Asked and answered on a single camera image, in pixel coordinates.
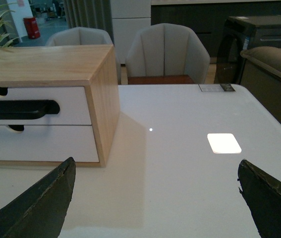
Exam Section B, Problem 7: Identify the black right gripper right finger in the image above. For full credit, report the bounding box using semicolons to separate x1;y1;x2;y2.
237;159;281;238

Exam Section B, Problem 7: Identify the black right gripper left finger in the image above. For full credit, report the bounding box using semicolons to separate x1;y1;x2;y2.
0;157;76;238

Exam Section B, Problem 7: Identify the black drawer handle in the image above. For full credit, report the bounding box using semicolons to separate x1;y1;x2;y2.
0;100;60;120

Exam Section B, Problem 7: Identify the wooden drawer cabinet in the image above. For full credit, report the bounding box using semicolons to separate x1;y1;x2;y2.
0;45;120;167

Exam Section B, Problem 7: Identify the grey cushioned sofa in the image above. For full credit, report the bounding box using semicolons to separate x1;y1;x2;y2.
240;47;281;124

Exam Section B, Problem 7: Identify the label sticker on table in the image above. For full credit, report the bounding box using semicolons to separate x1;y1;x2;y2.
199;83;235;92

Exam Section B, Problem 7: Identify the beige chair left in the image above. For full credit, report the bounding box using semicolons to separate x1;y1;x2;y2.
45;26;121;85

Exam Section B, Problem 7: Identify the beige chair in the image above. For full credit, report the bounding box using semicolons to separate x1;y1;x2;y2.
125;23;210;84
45;26;121;85

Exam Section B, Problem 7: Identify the beige chair right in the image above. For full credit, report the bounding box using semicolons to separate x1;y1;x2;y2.
125;23;210;84

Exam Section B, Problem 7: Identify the red barrel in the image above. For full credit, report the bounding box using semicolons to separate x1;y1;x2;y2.
23;17;41;39

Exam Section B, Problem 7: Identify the dark counter cabinet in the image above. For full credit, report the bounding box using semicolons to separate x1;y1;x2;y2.
151;0;281;61

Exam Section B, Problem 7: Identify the white cabinet background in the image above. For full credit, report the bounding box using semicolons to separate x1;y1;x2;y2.
111;0;151;64

